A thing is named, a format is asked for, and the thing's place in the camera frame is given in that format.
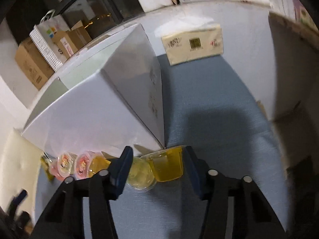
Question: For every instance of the pink jelly cup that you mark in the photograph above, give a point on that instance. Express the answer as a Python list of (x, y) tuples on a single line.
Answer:
[(63, 166)]

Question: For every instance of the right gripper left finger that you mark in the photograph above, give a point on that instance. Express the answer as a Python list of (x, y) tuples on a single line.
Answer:
[(119, 171)]

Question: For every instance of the yellow jelly cup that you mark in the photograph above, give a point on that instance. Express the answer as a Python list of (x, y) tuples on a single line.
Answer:
[(167, 164)]

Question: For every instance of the tissue paper pack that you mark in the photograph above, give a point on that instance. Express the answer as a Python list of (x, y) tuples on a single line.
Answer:
[(191, 45)]

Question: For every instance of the white cushioned sofa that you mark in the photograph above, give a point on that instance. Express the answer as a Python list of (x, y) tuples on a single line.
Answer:
[(20, 165)]

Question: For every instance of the small yellow snack packet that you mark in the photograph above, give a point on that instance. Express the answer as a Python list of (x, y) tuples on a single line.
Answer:
[(47, 166)]

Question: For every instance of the cartoon lid jelly cup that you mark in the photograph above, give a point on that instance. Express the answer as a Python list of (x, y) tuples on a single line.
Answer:
[(82, 164)]

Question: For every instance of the open small cardboard box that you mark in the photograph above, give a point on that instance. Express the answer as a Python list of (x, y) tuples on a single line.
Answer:
[(69, 42)]

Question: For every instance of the white cardboard storage box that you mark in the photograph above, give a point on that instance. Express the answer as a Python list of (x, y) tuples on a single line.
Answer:
[(105, 98)]

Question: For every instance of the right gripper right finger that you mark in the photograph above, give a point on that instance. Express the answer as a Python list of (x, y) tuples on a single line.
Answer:
[(197, 170)]

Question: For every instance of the white dotted shopping bag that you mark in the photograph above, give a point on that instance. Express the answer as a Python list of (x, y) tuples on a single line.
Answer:
[(42, 35)]

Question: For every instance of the pale green jelly cup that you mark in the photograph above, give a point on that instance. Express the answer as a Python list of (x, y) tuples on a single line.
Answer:
[(140, 175)]

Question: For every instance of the large brown cardboard box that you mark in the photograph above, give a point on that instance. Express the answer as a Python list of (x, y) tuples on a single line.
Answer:
[(32, 63)]

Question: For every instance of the gold lid jelly cup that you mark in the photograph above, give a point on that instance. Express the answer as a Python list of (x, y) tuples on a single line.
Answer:
[(98, 162)]

